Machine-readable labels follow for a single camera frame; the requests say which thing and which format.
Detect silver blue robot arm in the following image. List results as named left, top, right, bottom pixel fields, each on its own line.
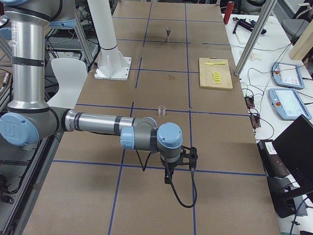
left=0, top=0, right=183, bottom=183

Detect near teach pendant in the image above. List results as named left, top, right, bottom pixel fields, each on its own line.
left=268, top=88, right=312, bottom=120

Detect aluminium frame post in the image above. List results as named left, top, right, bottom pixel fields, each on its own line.
left=234, top=0, right=277, bottom=76

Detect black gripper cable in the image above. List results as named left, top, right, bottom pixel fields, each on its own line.
left=136, top=149, right=198, bottom=209

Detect white chair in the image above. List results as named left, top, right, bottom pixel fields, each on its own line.
left=47, top=58, right=88, bottom=109

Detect black box on table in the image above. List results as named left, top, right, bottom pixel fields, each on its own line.
left=257, top=140, right=290, bottom=179

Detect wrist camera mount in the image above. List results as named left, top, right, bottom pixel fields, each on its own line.
left=173, top=145, right=198, bottom=169

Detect teach pendant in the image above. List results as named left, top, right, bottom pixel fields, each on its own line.
left=271, top=62, right=305, bottom=90
left=268, top=88, right=312, bottom=120

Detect yellow plastic knife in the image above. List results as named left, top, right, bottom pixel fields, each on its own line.
left=204, top=62, right=226, bottom=66

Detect steel jigger measuring cup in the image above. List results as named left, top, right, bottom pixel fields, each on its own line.
left=166, top=27, right=171, bottom=42

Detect black monitor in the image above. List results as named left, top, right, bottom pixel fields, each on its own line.
left=272, top=115, right=313, bottom=186

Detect far teach pendant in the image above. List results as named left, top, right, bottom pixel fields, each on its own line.
left=271, top=62, right=305, bottom=90

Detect black handled tool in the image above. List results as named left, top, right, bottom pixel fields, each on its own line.
left=232, top=17, right=257, bottom=34

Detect red cylinder bottle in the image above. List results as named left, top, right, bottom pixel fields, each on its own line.
left=223, top=1, right=235, bottom=24

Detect clear glass cup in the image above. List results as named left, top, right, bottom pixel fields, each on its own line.
left=158, top=105, right=166, bottom=116

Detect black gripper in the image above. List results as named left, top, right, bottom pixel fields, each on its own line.
left=163, top=163, right=174, bottom=184

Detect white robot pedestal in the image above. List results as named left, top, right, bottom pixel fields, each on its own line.
left=88, top=0, right=132, bottom=80

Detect bamboo cutting board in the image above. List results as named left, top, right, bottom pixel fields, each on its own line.
left=199, top=58, right=233, bottom=90

